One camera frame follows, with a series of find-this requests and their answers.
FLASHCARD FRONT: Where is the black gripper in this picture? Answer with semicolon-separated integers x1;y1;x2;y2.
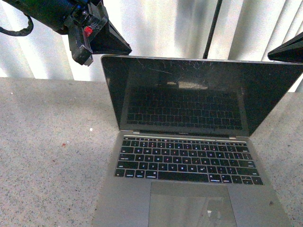
64;0;132;66

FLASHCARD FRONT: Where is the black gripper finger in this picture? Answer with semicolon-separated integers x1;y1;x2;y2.
267;33;303;63

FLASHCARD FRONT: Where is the grey laptop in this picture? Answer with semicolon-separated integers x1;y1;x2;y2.
92;55;303;227

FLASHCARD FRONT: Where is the black desk lamp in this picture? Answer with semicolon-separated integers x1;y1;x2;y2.
203;0;223;59

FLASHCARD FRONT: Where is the black cable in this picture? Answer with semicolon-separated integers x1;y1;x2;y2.
0;14;34;37

